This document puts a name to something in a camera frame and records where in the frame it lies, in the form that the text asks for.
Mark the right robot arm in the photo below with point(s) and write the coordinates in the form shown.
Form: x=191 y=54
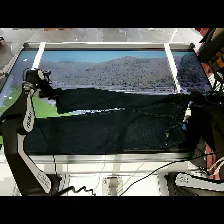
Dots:
x=205 y=123

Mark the silver frame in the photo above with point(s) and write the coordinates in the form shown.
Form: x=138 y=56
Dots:
x=100 y=161

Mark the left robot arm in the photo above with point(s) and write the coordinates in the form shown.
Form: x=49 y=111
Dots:
x=15 y=133

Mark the black pants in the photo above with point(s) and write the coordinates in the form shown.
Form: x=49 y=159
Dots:
x=110 y=130

